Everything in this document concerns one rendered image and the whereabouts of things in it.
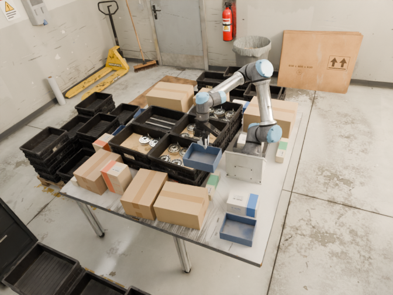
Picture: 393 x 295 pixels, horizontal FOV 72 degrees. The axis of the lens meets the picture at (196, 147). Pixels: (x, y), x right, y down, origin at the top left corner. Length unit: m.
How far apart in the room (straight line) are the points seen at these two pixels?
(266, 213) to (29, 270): 1.67
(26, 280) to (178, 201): 1.16
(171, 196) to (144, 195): 0.18
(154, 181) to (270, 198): 0.81
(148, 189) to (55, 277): 0.86
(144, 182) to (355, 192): 2.11
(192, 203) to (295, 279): 1.13
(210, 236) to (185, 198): 0.29
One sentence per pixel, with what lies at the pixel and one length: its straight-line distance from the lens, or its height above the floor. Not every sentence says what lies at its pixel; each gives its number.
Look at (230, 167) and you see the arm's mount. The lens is 2.00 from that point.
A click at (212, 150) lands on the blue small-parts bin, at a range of 1.70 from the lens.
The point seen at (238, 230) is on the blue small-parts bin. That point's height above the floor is 0.70.
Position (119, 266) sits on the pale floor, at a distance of 2.64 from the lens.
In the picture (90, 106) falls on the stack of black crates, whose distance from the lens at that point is 3.80.
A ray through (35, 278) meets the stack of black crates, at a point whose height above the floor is 0.49.
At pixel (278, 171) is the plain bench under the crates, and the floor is 0.70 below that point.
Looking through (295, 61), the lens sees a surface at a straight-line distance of 4.59.
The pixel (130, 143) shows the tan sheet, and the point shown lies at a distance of 2.35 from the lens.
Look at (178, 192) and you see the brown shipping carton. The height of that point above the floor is 0.86.
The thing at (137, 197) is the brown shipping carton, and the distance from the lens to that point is 1.86.
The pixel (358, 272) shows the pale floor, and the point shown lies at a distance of 2.65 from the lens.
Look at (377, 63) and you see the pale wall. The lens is 4.83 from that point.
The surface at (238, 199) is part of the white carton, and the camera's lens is 1.83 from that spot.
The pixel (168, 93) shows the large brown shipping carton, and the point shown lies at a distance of 2.79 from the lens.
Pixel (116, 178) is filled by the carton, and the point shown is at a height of 0.90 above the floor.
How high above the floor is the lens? 2.23
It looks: 40 degrees down
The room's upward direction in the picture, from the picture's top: 7 degrees counter-clockwise
